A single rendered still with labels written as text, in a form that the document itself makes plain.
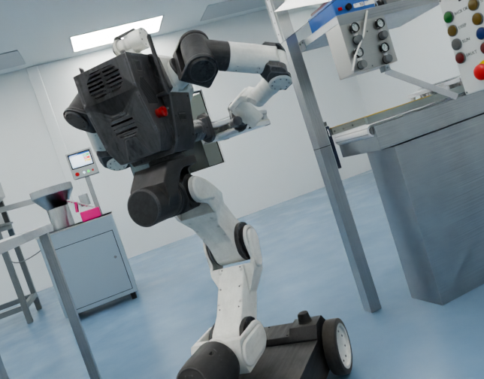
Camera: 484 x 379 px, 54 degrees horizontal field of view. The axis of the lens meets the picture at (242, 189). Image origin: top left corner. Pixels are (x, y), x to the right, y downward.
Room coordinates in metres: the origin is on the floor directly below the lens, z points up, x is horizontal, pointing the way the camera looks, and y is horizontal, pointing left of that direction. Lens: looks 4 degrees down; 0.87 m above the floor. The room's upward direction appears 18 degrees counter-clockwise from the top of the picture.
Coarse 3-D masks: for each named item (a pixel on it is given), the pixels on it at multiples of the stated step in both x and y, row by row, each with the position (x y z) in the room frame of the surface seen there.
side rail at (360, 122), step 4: (356, 120) 2.18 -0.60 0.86; (360, 120) 2.19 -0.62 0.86; (364, 120) 2.19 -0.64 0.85; (344, 124) 2.16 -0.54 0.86; (348, 124) 2.16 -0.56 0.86; (352, 124) 2.17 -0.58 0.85; (356, 124) 2.18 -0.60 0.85; (360, 124) 2.18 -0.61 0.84; (364, 124) 2.19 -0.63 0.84; (332, 128) 2.13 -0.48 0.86; (336, 128) 2.14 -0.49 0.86; (340, 128) 2.15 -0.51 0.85; (344, 128) 2.15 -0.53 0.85; (348, 128) 2.16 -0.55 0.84; (352, 128) 2.17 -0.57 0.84; (332, 132) 2.13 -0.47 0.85; (336, 132) 2.14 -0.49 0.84
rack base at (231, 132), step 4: (260, 120) 2.08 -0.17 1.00; (264, 120) 2.12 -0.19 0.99; (268, 120) 2.18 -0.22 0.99; (256, 124) 2.02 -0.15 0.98; (260, 124) 2.06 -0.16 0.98; (264, 124) 2.11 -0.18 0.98; (232, 128) 2.01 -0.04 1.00; (248, 128) 1.98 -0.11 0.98; (256, 128) 2.17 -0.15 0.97; (220, 132) 2.03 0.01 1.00; (224, 132) 2.02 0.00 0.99; (228, 132) 2.02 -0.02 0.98; (232, 132) 2.03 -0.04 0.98; (236, 132) 2.02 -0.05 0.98; (240, 132) 2.12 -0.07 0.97; (244, 132) 2.23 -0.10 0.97; (216, 136) 2.04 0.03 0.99; (220, 136) 2.05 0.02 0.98; (224, 136) 2.04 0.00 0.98; (228, 136) 2.11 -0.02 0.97; (232, 136) 2.21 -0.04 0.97; (216, 140) 2.10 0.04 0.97; (220, 140) 2.20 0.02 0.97
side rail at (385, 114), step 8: (456, 88) 2.04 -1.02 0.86; (432, 96) 1.99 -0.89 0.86; (440, 96) 2.01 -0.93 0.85; (408, 104) 1.95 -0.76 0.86; (416, 104) 1.96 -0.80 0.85; (424, 104) 1.98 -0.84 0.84; (384, 112) 1.91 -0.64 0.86; (392, 112) 1.92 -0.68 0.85; (400, 112) 1.93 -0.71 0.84; (368, 120) 1.88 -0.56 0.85; (376, 120) 1.89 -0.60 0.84
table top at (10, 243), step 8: (48, 224) 2.17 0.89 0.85; (24, 232) 1.85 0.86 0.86; (32, 232) 1.85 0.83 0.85; (40, 232) 1.96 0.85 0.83; (0, 240) 2.01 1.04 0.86; (8, 240) 1.53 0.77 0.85; (16, 240) 1.61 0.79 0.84; (24, 240) 1.70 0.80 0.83; (0, 248) 1.43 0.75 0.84; (8, 248) 1.50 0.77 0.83
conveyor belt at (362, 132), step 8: (432, 104) 2.01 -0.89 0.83; (408, 112) 1.97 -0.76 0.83; (384, 120) 1.92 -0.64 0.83; (360, 128) 1.96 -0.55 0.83; (368, 128) 1.90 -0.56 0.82; (336, 136) 2.12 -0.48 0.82; (344, 136) 2.05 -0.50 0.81; (352, 136) 1.99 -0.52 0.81; (360, 136) 1.95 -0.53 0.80; (368, 136) 1.91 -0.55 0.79
